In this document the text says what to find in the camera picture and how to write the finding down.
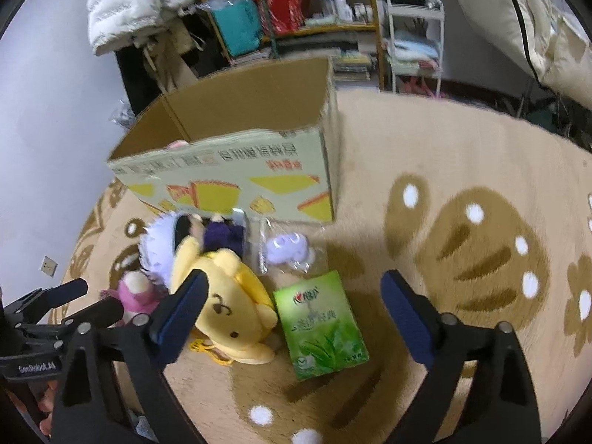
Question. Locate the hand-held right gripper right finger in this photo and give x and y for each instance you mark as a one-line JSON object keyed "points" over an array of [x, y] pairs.
{"points": [[408, 321]]}

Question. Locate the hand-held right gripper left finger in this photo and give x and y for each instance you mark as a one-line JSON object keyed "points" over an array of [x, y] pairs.
{"points": [[179, 326]]}

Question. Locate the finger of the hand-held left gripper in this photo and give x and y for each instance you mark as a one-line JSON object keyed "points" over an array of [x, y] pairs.
{"points": [[99, 312], [60, 293]]}

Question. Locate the pink plush toy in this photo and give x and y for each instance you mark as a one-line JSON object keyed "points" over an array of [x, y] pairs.
{"points": [[138, 292]]}

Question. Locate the yellow plush dog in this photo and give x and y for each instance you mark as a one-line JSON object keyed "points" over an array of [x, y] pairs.
{"points": [[233, 293]]}

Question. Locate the printed cardboard box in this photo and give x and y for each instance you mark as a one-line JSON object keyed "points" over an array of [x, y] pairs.
{"points": [[231, 166]]}

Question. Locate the pink soft toy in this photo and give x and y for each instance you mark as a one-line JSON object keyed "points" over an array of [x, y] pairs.
{"points": [[179, 144]]}

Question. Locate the person's left hand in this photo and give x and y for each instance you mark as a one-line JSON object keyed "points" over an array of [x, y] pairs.
{"points": [[47, 395]]}

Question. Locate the white-haired doll in plastic bag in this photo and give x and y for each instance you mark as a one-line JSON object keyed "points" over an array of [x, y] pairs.
{"points": [[159, 240]]}

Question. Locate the green tissue pack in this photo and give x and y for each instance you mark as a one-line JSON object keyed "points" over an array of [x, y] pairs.
{"points": [[319, 323]]}

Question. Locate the lavender plush in plastic bag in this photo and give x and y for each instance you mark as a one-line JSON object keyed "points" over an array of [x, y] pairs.
{"points": [[286, 246]]}

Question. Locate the beige patterned rug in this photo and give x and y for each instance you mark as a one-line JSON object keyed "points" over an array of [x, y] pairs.
{"points": [[370, 157]]}

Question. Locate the clear plastic bag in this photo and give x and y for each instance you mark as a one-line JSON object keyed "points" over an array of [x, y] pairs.
{"points": [[122, 114]]}

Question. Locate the beige tote bag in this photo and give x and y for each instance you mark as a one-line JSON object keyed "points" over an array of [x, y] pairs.
{"points": [[173, 62]]}

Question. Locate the stack of books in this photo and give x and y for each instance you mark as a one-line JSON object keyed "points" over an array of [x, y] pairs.
{"points": [[354, 67]]}

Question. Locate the folded cloths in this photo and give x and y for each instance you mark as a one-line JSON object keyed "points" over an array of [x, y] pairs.
{"points": [[416, 53]]}

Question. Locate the white puffer jacket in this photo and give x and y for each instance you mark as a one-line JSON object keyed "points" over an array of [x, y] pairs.
{"points": [[125, 4]]}

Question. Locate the wooden shelf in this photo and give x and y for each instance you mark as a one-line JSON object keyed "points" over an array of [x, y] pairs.
{"points": [[344, 28]]}

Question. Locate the white metal cart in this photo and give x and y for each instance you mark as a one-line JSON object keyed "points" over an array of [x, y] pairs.
{"points": [[392, 14]]}

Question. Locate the teal bag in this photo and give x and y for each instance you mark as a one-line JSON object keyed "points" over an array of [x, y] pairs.
{"points": [[238, 21]]}

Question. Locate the group of white bottles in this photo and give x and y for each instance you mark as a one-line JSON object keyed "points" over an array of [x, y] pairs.
{"points": [[344, 4]]}

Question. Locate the beige bedding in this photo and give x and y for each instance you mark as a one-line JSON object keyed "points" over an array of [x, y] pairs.
{"points": [[545, 14]]}

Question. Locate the red bag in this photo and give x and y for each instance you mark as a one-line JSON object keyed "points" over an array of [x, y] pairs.
{"points": [[284, 4]]}

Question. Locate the white wall outlet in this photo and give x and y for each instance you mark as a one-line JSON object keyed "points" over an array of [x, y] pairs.
{"points": [[48, 266]]}

